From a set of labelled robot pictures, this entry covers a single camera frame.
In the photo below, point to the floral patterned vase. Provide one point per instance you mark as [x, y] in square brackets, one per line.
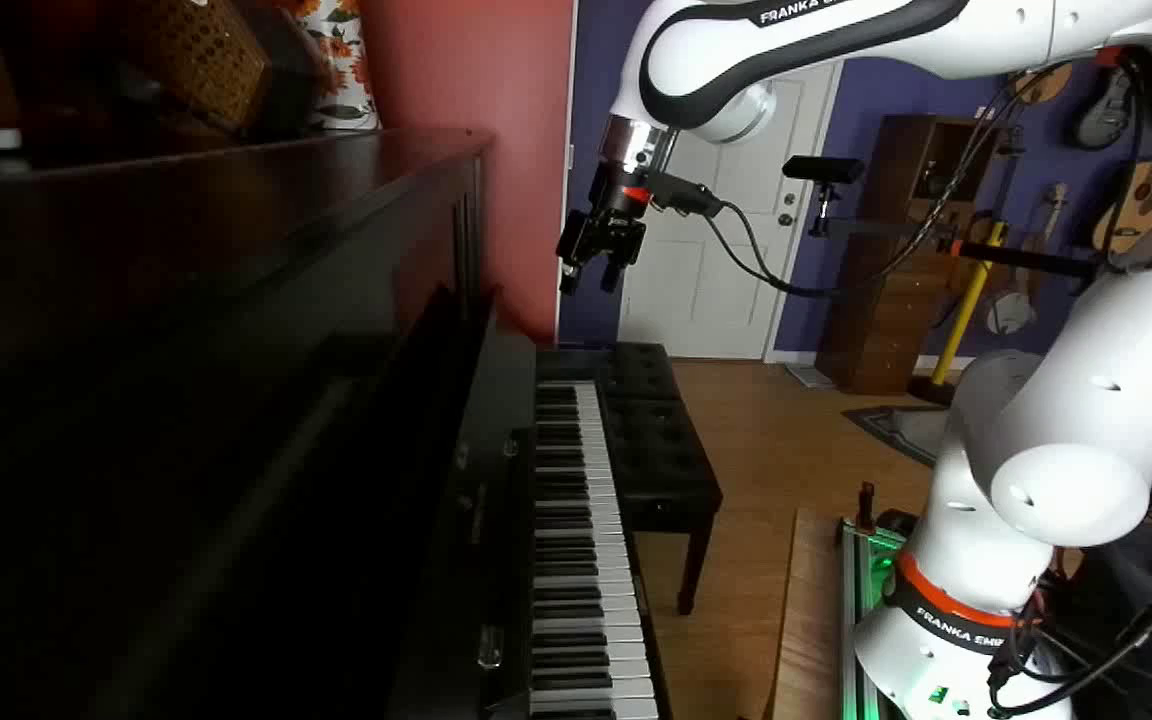
[340, 60]

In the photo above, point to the wooden robot mounting table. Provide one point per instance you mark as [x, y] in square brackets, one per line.
[810, 624]

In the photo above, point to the brown wooden cabinet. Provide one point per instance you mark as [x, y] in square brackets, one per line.
[888, 267]

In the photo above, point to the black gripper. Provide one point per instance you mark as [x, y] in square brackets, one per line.
[615, 221]

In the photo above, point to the black camera on stand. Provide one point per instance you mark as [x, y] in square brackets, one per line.
[827, 170]

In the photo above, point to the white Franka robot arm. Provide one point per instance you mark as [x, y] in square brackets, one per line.
[1083, 403]

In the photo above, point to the small wooden ukulele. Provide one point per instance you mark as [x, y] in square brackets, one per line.
[1133, 204]

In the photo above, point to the dark floor rug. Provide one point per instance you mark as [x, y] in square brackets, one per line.
[901, 430]

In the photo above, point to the black and white piano keyboard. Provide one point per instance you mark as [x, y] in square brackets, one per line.
[269, 441]

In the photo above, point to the wooden guitar on wall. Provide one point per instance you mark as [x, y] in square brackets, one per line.
[1040, 86]

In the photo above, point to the black tufted piano bench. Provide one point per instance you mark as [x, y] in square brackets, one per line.
[656, 444]

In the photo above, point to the woven wicker basket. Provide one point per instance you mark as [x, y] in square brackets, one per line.
[202, 60]

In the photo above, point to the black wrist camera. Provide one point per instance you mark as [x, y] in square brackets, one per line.
[677, 193]

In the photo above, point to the white door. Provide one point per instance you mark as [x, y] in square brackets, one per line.
[719, 255]

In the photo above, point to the green clamp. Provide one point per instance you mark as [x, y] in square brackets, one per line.
[870, 574]

